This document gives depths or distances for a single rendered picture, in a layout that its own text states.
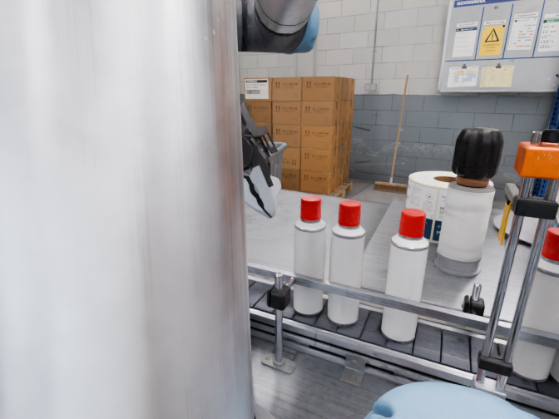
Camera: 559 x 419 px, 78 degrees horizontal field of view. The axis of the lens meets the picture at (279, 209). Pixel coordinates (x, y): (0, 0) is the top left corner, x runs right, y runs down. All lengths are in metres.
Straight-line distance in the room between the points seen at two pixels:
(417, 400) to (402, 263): 0.34
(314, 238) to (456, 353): 0.27
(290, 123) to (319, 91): 0.46
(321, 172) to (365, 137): 1.48
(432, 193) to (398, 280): 0.43
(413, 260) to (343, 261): 0.10
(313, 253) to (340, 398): 0.21
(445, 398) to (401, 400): 0.02
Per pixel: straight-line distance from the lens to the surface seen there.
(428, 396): 0.20
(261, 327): 0.64
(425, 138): 5.02
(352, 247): 0.53
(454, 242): 0.79
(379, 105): 5.13
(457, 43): 4.85
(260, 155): 0.56
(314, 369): 0.60
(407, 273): 0.53
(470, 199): 0.76
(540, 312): 0.55
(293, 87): 3.94
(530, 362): 0.59
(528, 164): 0.41
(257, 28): 0.53
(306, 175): 3.97
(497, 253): 0.97
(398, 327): 0.58
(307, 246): 0.55
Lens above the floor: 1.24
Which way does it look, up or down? 19 degrees down
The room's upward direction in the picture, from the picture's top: straight up
